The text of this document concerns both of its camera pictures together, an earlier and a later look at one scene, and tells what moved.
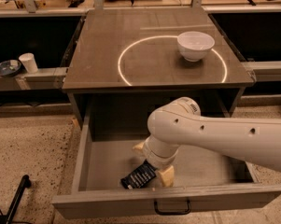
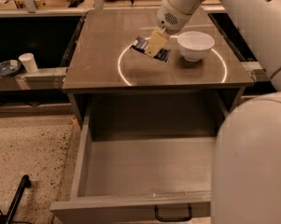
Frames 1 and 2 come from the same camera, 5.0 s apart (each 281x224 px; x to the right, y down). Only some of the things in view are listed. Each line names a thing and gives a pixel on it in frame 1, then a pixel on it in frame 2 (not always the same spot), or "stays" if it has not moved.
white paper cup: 28,61 stays
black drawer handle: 173,213 -> 175,218
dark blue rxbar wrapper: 141,175 -> 140,44
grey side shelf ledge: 44,79 stays
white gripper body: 156,160 -> 170,17
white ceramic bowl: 194,45 stays
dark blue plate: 7,67 stays
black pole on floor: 24,184 stays
